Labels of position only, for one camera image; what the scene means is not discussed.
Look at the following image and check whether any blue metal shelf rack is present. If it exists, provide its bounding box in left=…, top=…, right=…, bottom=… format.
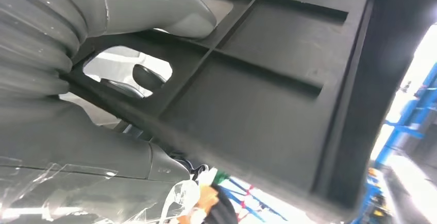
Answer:
left=351, top=62, right=437, bottom=224

